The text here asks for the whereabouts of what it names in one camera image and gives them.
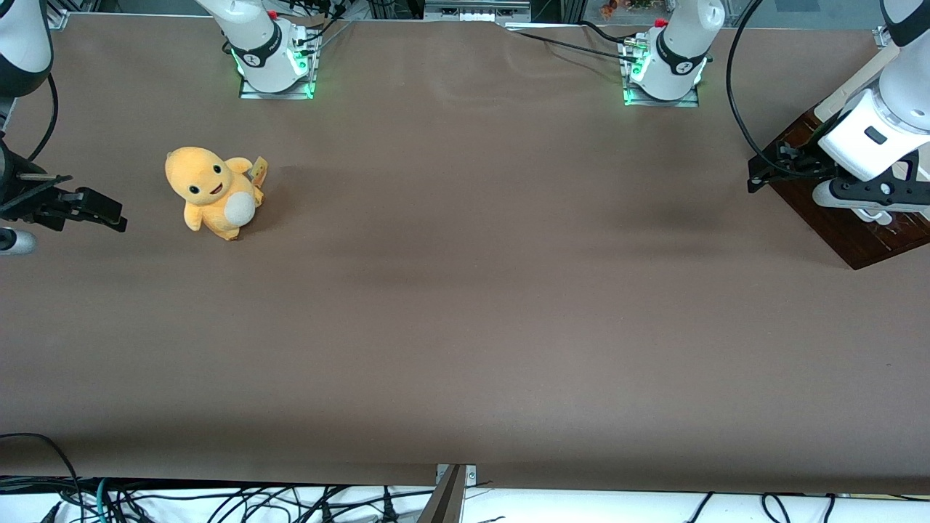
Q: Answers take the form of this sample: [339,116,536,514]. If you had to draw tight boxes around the white sheet under cables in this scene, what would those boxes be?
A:
[0,483,930,523]

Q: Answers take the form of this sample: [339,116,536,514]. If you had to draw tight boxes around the brown table cover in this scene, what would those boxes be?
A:
[0,13,930,496]

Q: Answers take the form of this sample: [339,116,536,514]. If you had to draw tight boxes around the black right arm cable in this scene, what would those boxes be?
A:
[25,73,59,164]

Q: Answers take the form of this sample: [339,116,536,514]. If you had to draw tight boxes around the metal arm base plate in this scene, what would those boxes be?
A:
[621,36,702,108]
[238,29,318,100]

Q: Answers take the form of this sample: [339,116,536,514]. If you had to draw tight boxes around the black looping cable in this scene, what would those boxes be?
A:
[0,433,82,523]

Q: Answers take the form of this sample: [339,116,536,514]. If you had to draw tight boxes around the tangled black cable bundle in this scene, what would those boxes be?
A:
[40,479,437,523]

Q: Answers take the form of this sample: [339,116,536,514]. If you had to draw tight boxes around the brown drawer with white handle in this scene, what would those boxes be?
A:
[748,109,930,271]

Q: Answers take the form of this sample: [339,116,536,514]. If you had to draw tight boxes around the long straight black cable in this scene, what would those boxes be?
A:
[505,28,640,62]

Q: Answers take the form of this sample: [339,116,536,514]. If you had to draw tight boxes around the black cables at arm base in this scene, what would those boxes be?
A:
[289,0,357,55]

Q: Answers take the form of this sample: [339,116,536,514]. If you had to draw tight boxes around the white power strip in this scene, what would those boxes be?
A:
[424,0,533,24]

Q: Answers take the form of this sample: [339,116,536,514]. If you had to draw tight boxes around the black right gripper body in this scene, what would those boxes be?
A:
[0,138,72,219]

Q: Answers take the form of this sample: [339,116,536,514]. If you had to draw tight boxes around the orange plush toy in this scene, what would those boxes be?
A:
[164,147,268,242]

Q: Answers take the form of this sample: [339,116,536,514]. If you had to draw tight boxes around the metal mount bracket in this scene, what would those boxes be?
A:
[418,463,478,523]

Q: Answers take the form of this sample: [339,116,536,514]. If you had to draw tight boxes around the short curved black cable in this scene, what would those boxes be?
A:
[578,20,640,46]

